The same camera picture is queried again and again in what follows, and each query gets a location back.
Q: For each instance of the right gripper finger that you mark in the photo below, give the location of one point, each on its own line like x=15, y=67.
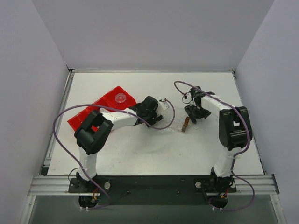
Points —
x=191, y=112
x=203, y=114

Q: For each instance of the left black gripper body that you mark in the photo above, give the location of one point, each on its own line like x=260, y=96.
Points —
x=153, y=114

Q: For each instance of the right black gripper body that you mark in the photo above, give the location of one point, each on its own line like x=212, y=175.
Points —
x=196, y=112

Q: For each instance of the clear tray brown handles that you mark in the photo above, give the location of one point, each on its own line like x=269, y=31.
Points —
x=178, y=125

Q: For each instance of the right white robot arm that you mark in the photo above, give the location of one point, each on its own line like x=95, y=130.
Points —
x=234, y=129

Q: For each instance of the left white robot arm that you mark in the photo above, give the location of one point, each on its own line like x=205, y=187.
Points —
x=94, y=131

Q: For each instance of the clear plastic cup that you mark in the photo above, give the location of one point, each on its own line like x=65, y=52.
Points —
x=120, y=101

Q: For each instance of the red plastic compartment box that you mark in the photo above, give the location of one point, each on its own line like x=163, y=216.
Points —
x=106, y=100

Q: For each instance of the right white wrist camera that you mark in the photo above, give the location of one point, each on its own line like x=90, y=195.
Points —
x=186, y=98

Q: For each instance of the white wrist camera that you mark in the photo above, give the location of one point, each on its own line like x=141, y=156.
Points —
x=162, y=106
x=186, y=98

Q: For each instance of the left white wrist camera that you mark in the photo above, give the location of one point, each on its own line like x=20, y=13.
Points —
x=162, y=106

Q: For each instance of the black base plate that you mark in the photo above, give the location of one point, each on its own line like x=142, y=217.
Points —
x=151, y=190

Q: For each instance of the aluminium front rail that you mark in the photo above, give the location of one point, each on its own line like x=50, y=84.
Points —
x=59, y=185

